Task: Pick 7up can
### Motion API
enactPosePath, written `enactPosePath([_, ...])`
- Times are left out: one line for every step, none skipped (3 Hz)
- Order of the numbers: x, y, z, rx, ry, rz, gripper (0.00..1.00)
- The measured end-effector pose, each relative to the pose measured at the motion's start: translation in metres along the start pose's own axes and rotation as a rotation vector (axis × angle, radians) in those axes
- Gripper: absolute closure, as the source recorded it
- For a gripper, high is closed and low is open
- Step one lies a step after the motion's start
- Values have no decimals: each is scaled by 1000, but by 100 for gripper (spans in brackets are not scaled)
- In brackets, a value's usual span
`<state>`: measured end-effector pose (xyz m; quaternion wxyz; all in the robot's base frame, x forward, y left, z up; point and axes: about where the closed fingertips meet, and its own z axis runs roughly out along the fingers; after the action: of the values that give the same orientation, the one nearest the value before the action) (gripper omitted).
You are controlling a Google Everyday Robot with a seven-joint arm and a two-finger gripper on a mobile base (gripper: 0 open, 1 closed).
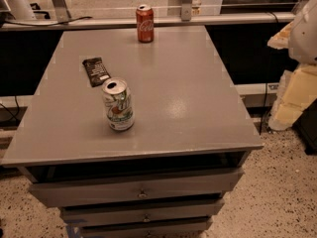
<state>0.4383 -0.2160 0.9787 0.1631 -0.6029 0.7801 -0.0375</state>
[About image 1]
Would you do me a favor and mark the black cable at left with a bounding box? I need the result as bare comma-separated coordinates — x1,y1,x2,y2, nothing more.
0,95,22,127

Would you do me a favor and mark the metal upright post left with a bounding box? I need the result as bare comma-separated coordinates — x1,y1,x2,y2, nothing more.
52,0,71,23

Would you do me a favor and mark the top grey drawer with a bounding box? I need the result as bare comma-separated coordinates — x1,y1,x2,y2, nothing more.
30,168,244,207

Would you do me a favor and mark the red cola can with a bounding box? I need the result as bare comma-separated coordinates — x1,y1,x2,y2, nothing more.
136,4,154,43

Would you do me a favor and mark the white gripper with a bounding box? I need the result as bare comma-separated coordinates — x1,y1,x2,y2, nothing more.
267,0,317,131

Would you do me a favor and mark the metal upright post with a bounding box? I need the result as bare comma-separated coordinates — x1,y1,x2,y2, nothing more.
52,0,71,23
181,0,192,21

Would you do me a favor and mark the grey drawer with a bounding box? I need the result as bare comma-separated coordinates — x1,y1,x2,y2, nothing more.
80,217,211,238
61,197,224,227
30,168,244,207

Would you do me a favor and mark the black cable on rail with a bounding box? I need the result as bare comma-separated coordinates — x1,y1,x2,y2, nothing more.
4,15,93,28

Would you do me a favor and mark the bottom grey drawer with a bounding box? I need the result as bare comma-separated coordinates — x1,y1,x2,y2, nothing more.
80,217,211,238

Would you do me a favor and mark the white green 7up can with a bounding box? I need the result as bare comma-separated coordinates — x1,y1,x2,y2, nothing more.
102,77,134,131

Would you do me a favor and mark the metal upright post centre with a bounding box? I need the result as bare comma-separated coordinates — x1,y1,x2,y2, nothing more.
181,0,192,21

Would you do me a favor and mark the middle grey drawer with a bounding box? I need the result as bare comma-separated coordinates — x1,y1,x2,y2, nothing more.
61,197,224,227

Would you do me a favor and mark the metal railing bar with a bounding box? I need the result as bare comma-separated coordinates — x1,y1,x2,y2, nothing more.
0,12,295,32

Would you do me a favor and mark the black snack bar wrapper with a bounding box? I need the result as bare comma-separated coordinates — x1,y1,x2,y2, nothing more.
82,58,110,87

